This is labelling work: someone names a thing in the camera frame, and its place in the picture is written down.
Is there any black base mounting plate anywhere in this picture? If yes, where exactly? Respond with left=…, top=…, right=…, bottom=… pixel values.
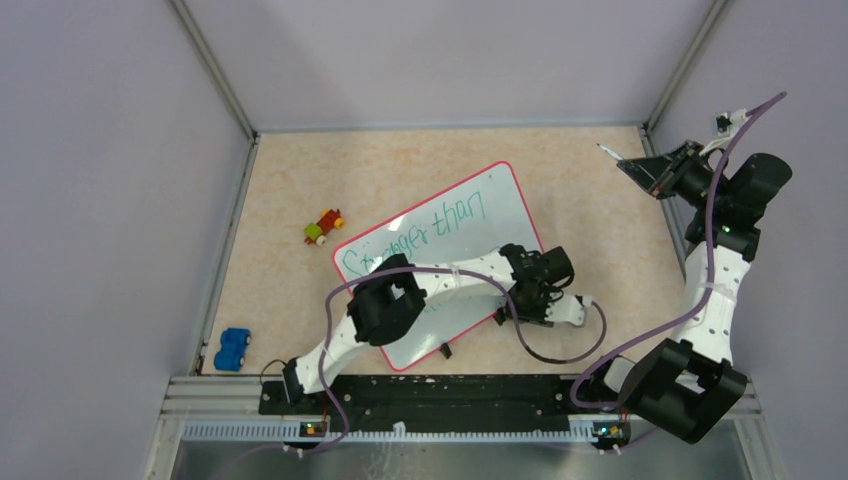
left=258, top=374, right=654, bottom=435

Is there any blue toy car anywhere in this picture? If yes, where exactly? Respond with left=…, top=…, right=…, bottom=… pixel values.
left=213, top=327, right=252, bottom=372

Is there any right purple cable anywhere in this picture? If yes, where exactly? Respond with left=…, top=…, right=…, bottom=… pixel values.
left=569, top=92, right=788, bottom=455

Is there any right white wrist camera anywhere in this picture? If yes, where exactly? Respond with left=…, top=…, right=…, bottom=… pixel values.
left=700, top=108, right=749, bottom=157

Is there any pink framed whiteboard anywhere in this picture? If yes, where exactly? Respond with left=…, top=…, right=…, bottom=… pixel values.
left=332, top=162, right=543, bottom=371

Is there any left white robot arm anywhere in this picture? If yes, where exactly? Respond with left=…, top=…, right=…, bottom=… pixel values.
left=282, top=244, right=592, bottom=414

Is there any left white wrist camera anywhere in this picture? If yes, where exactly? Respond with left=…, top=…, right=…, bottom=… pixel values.
left=545, top=293, right=594, bottom=328

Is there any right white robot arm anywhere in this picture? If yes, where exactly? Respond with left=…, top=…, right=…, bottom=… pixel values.
left=586, top=141, right=792, bottom=444

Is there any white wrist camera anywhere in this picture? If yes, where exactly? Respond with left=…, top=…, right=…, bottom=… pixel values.
left=545, top=293, right=594, bottom=328
left=700, top=108, right=749, bottom=157

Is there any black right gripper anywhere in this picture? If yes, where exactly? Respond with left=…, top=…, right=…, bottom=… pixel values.
left=618, top=140, right=728, bottom=211

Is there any red yellow toy brick car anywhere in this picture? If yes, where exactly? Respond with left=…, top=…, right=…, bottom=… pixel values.
left=315, top=209, right=345, bottom=246

